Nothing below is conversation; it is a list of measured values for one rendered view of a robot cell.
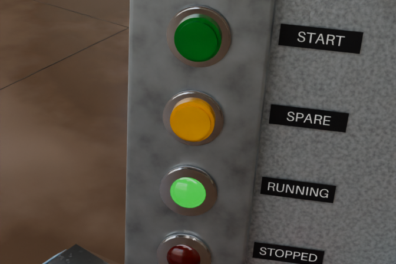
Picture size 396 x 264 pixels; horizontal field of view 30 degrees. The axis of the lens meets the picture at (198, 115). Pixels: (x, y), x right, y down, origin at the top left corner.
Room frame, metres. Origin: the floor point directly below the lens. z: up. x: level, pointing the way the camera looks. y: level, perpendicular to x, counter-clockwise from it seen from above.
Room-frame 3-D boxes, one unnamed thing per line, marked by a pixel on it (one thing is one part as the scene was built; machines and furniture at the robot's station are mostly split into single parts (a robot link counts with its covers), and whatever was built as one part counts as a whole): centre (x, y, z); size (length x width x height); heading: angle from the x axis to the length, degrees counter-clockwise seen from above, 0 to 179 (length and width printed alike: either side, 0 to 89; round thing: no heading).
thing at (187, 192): (0.38, 0.00, 1.32); 0.02 x 0.01 x 0.02; 84
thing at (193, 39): (0.38, 0.00, 1.43); 0.03 x 0.01 x 0.03; 84
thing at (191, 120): (0.38, 0.00, 1.38); 0.03 x 0.01 x 0.03; 84
